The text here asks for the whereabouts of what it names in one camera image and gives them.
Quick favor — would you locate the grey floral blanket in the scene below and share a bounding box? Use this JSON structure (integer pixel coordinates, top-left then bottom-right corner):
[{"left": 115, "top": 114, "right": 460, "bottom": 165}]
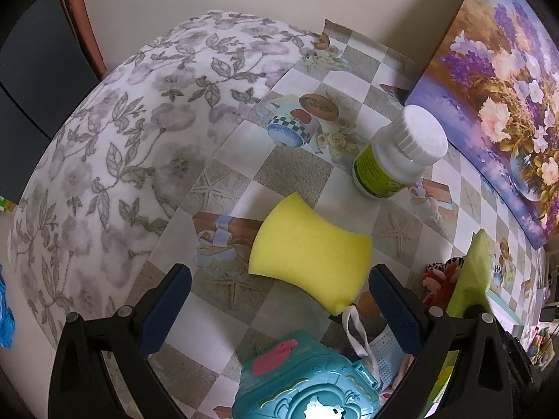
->
[{"left": 8, "top": 11, "right": 324, "bottom": 345}]

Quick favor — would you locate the yellow sponge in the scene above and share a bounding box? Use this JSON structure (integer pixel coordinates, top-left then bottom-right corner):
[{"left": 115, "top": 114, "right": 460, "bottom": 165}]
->
[{"left": 249, "top": 192, "right": 373, "bottom": 316}]

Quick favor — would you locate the teal plastic toy case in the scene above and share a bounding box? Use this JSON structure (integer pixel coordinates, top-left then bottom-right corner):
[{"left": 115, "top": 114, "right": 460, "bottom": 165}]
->
[{"left": 231, "top": 331, "right": 380, "bottom": 419}]

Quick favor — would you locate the brown wooden board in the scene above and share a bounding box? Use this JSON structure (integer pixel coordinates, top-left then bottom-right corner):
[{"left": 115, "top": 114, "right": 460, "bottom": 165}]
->
[{"left": 59, "top": 0, "right": 108, "bottom": 79}]

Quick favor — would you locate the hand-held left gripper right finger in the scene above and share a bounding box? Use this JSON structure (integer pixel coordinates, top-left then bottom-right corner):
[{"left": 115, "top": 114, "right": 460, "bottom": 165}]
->
[{"left": 368, "top": 264, "right": 511, "bottom": 419}]

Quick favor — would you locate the blue glove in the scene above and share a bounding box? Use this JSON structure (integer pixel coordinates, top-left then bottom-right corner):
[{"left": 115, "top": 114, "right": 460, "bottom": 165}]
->
[{"left": 0, "top": 264, "right": 16, "bottom": 350}]

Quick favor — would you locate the leopard print scrunchie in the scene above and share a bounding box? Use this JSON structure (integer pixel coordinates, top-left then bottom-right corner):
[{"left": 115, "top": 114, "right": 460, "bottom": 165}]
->
[{"left": 426, "top": 257, "right": 468, "bottom": 273}]

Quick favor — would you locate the floral painting canvas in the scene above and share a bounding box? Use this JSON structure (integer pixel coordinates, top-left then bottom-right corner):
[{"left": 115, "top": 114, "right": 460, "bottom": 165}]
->
[{"left": 404, "top": 0, "right": 559, "bottom": 249}]

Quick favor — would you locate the checkered printed tablecloth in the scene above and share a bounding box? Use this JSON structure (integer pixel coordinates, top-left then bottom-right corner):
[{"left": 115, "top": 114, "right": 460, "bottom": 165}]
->
[{"left": 105, "top": 20, "right": 549, "bottom": 419}]

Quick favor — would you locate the white face mask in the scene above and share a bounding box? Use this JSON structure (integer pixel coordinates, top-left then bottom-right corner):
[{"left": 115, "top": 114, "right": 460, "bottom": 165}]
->
[{"left": 342, "top": 306, "right": 415, "bottom": 394}]

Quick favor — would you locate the white bottle with green label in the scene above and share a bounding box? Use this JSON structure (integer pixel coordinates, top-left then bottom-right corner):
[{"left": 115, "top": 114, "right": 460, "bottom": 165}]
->
[{"left": 353, "top": 105, "right": 449, "bottom": 200}]

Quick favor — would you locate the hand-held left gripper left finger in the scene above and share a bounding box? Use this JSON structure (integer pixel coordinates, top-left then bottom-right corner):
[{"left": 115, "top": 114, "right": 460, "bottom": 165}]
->
[{"left": 49, "top": 263, "right": 193, "bottom": 419}]

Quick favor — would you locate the teal printed box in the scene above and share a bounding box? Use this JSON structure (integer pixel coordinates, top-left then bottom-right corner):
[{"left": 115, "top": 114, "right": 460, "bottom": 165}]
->
[{"left": 487, "top": 290, "right": 525, "bottom": 341}]

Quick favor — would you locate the red pink hair bow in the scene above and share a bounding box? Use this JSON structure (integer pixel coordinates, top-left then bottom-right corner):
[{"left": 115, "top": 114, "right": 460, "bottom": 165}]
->
[{"left": 421, "top": 268, "right": 459, "bottom": 306}]

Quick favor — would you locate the dark cabinet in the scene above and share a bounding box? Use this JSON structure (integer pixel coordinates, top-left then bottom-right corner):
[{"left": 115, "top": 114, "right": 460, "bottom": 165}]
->
[{"left": 0, "top": 0, "right": 101, "bottom": 210}]

